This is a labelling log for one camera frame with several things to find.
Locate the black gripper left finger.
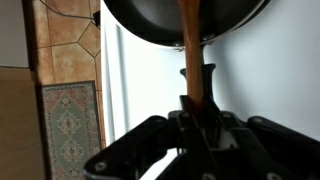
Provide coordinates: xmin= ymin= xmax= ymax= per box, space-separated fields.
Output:
xmin=83 ymin=96 xmax=203 ymax=180

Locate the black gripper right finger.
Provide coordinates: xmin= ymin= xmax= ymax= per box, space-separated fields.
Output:
xmin=202 ymin=96 xmax=320 ymax=180

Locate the black frying pan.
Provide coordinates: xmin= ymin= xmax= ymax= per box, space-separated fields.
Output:
xmin=104 ymin=0 xmax=270 ymax=57

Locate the wooden spoon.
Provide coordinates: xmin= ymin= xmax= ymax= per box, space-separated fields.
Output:
xmin=177 ymin=0 xmax=203 ymax=123

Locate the patterned floor rug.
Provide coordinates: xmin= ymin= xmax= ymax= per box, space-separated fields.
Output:
xmin=41 ymin=81 xmax=102 ymax=180

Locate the white electric stove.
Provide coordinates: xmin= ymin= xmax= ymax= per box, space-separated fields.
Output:
xmin=101 ymin=0 xmax=320 ymax=180

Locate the wooden countertop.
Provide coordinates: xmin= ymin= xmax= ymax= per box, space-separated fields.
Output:
xmin=0 ymin=67 xmax=45 ymax=180

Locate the black floor cable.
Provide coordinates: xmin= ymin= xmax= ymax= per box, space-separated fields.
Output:
xmin=39 ymin=0 xmax=102 ymax=28

